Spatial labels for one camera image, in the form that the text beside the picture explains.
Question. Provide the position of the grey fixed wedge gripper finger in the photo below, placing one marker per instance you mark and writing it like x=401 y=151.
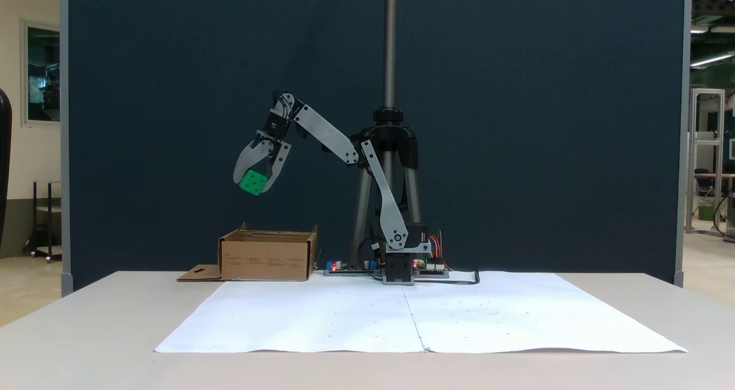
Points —
x=247 y=161

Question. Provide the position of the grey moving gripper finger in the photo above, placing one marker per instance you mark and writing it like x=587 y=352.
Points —
x=280 y=163

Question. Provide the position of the green die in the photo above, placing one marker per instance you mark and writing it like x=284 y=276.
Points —
x=253 y=182

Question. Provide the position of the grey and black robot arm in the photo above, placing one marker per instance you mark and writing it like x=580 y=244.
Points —
x=390 y=206

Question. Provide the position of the dark blue partition panel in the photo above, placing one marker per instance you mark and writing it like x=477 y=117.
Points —
x=172 y=120

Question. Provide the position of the brown cardboard box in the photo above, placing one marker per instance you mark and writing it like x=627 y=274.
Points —
x=264 y=258

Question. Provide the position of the blue circuit board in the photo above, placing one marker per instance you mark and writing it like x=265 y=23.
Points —
x=344 y=269

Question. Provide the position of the black tripod with metal column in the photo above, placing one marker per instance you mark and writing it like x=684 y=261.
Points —
x=390 y=34

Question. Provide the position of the white paper sheet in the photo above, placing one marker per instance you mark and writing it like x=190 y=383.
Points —
x=545 y=315
x=287 y=315

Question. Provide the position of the green circuit board, red LED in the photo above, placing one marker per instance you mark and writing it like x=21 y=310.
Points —
x=432 y=270

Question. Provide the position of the black metal cart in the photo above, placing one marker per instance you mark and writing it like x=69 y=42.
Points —
x=34 y=206

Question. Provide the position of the black rounded chair back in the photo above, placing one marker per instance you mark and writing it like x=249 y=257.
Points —
x=4 y=149

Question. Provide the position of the ceiling strip light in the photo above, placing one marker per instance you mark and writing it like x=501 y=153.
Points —
x=712 y=60

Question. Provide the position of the framed wall window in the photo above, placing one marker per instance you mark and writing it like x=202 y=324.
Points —
x=43 y=74

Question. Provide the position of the aluminium profile frame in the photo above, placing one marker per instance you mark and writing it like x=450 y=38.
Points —
x=691 y=149

